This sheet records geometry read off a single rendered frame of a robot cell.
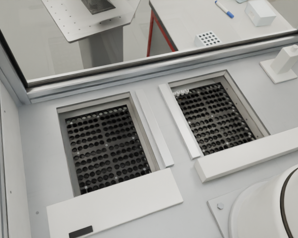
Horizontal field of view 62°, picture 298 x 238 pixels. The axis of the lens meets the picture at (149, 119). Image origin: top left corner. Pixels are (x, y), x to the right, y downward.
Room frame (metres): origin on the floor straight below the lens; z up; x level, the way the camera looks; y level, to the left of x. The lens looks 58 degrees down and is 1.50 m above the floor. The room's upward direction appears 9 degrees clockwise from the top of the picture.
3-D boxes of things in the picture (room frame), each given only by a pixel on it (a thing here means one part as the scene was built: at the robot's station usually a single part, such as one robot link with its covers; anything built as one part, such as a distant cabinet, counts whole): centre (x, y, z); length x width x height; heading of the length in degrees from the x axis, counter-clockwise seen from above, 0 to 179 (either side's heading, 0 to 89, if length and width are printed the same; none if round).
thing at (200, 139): (0.42, -0.18, 0.87); 0.22 x 0.18 x 0.06; 27
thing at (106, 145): (0.28, 0.10, 0.87); 0.22 x 0.18 x 0.06; 27
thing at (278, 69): (0.60, -0.38, 1.00); 0.09 x 0.08 x 0.10; 27
